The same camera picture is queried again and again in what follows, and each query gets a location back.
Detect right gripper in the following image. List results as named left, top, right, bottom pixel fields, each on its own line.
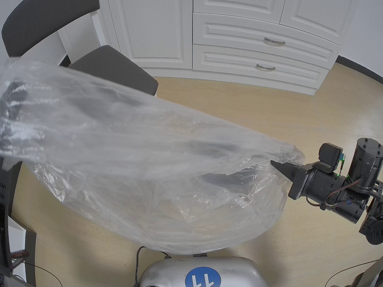
left=289, top=165, right=349, bottom=206

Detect clear plastic bag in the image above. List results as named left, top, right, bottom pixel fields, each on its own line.
left=0, top=57, right=306, bottom=255

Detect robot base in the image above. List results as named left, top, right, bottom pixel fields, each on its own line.
left=136, top=256, right=271, bottom=287

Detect white chair dark grey cushions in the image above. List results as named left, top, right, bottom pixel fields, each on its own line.
left=1, top=0, right=159, bottom=98

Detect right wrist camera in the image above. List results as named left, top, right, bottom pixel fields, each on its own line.
left=317, top=142, right=345, bottom=174

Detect black cable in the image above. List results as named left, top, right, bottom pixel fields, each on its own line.
left=326, top=259, right=377, bottom=287
left=12, top=265, right=63, bottom=287
left=135, top=247, right=172, bottom=287

